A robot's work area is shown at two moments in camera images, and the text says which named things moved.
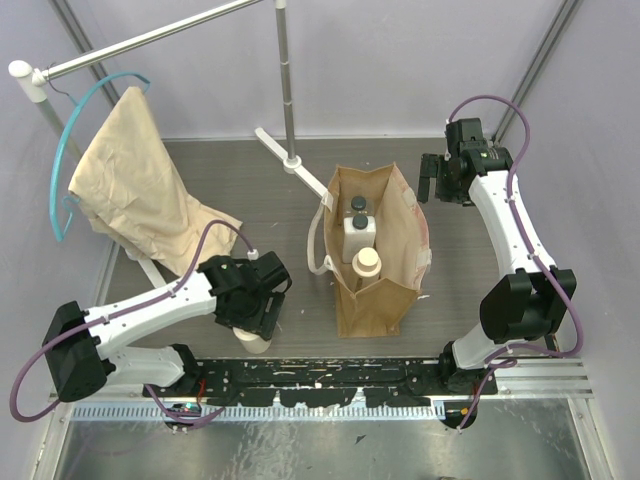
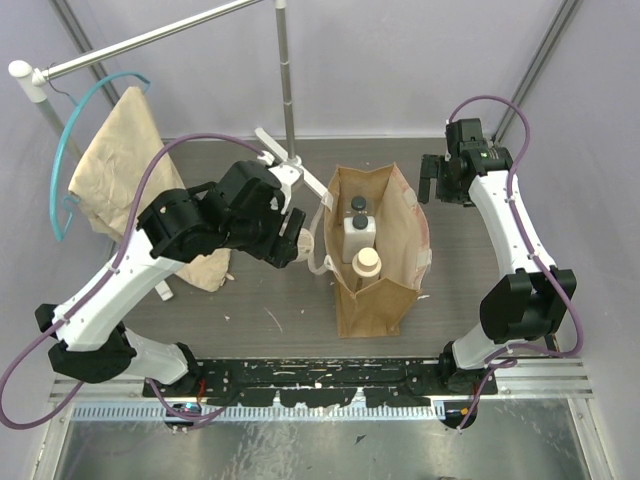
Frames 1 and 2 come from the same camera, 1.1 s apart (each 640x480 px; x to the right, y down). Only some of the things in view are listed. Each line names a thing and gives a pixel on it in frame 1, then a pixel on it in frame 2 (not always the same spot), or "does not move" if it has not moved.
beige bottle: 367,265 does not move
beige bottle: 251,340 -> 305,241
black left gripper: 267,318 -> 288,236
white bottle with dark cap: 359,232 does not move
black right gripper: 432,165 does not move
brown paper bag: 402,245 does not move
